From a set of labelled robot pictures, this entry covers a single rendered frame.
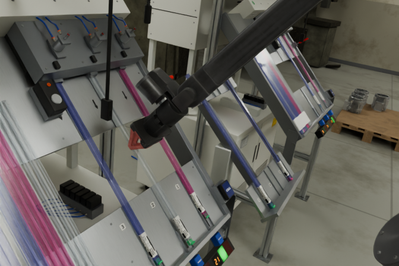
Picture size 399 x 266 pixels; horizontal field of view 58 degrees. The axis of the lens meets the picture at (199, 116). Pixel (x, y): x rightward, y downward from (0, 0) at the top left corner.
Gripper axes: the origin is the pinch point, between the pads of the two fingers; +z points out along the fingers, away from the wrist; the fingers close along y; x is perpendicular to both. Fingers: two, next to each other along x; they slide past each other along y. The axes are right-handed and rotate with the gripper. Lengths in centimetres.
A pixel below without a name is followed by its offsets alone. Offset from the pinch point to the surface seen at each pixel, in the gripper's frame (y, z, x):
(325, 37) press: -623, 83, -34
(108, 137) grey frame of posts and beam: -22.0, 30.9, -12.3
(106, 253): 21.0, 3.1, 17.6
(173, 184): -7.0, 2.8, 14.4
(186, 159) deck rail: -19.1, 4.3, 10.6
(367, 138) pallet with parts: -316, 44, 95
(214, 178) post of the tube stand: -39.2, 15.6, 21.8
